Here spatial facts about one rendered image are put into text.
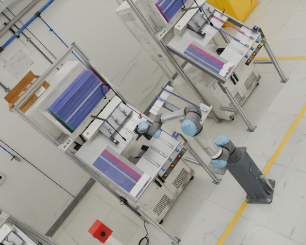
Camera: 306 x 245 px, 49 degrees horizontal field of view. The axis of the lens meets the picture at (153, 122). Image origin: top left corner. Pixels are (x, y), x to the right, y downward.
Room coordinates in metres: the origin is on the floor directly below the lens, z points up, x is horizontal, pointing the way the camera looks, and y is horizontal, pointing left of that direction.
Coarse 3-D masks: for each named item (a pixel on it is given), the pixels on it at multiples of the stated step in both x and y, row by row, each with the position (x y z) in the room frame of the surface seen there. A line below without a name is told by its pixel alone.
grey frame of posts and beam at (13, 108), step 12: (84, 60) 3.05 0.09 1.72; (96, 72) 3.03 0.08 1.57; (108, 96) 2.97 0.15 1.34; (120, 96) 3.04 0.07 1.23; (12, 108) 2.78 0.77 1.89; (96, 108) 2.92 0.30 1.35; (24, 120) 2.79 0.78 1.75; (60, 144) 2.79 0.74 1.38; (72, 156) 2.79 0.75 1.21; (84, 168) 2.80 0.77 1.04; (204, 168) 2.56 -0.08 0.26; (96, 180) 2.78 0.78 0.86; (216, 180) 2.56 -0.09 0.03; (144, 216) 2.31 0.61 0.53
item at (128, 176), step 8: (104, 152) 2.71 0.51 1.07; (112, 152) 2.68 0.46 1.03; (96, 160) 2.68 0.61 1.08; (104, 160) 2.65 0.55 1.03; (112, 160) 2.63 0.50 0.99; (120, 160) 2.60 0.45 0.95; (128, 160) 2.58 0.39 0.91; (104, 168) 2.61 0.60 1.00; (112, 168) 2.58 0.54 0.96; (120, 168) 2.56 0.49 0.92; (128, 168) 2.53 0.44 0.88; (136, 168) 2.51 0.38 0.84; (112, 176) 2.53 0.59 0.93; (120, 176) 2.50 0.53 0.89; (128, 176) 2.48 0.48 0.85; (136, 176) 2.45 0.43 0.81; (144, 176) 2.43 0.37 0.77; (120, 184) 2.46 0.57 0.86; (128, 184) 2.43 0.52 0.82; (136, 184) 2.41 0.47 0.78; (144, 184) 2.38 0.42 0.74; (136, 192) 2.36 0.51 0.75
